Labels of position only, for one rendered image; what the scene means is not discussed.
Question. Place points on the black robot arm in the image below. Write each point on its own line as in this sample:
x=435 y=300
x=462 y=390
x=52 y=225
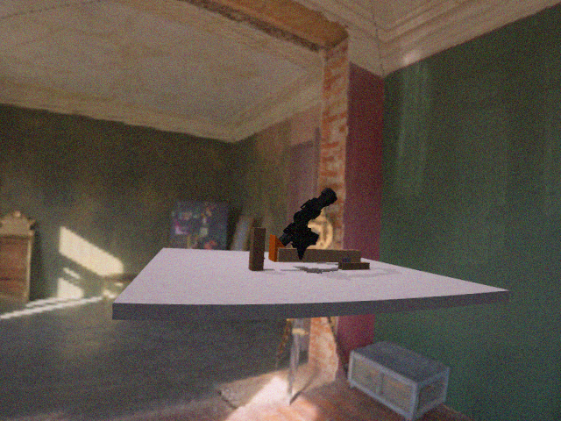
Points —
x=311 y=210

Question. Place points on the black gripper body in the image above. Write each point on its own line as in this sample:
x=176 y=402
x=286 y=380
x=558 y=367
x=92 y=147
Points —
x=301 y=236

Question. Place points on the long brown wooden rail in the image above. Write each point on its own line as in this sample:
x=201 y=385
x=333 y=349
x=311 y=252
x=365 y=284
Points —
x=317 y=255

